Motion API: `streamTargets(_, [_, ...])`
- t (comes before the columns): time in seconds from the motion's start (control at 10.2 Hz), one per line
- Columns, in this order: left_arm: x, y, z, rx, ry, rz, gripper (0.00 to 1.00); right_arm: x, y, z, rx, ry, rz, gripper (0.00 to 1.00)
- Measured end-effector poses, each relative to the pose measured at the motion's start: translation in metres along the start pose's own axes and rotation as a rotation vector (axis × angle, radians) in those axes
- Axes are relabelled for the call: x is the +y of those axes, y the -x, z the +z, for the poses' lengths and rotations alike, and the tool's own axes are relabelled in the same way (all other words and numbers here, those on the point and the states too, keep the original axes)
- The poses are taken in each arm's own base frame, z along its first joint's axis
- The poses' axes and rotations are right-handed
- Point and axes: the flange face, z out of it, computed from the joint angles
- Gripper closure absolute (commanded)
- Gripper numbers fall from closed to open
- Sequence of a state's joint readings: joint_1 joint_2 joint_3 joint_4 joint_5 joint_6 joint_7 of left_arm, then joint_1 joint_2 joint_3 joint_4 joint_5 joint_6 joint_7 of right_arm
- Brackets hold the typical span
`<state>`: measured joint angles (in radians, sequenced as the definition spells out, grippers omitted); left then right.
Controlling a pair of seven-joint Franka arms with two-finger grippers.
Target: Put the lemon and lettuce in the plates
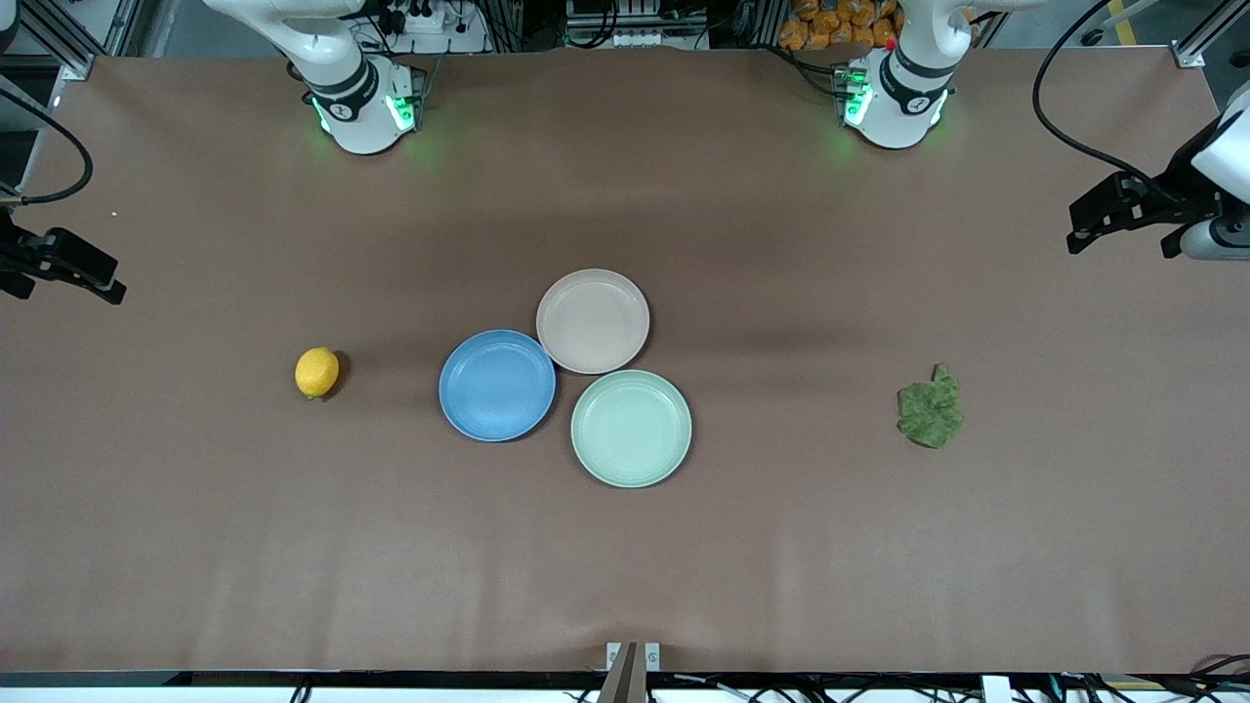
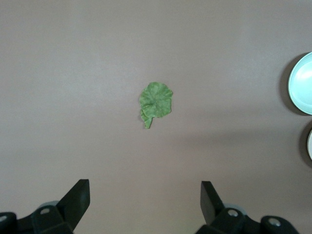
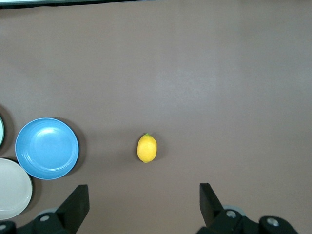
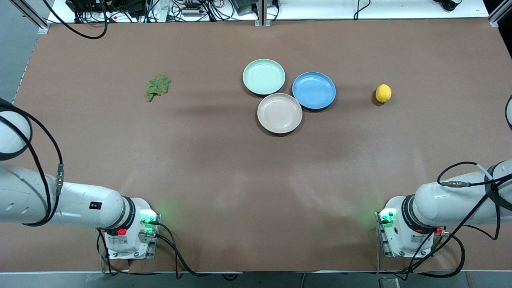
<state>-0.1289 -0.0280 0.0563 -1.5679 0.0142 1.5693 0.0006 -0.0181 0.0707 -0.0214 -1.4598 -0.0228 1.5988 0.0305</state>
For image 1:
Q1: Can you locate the light green round plate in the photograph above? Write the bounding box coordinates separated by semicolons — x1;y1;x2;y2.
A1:
570;369;693;488

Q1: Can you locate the green lettuce leaf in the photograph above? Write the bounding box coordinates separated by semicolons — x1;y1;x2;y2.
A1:
896;363;965;450

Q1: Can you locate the yellow lemon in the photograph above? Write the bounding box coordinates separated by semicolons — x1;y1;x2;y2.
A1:
295;347;341;400

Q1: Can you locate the metal camera stand bracket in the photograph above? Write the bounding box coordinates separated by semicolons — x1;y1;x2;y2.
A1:
598;641;662;703

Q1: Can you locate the beige round plate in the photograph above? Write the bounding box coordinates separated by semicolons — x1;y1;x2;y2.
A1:
535;269;651;375

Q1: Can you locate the brown table cover mat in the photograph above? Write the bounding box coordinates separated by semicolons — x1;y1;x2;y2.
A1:
0;44;1250;675

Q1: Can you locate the blue round plate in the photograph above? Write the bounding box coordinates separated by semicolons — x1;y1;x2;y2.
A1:
438;329;558;442

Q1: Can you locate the white power strip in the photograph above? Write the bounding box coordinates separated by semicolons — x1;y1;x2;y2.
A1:
376;0;489;55

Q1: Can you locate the pile of orange items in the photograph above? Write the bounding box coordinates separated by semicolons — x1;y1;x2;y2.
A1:
778;0;904;52

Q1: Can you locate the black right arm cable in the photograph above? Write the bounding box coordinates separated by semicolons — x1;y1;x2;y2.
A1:
0;91;95;206

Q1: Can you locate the aluminium frame profile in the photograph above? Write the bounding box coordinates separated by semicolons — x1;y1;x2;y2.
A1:
1172;0;1250;69
0;0;147;84

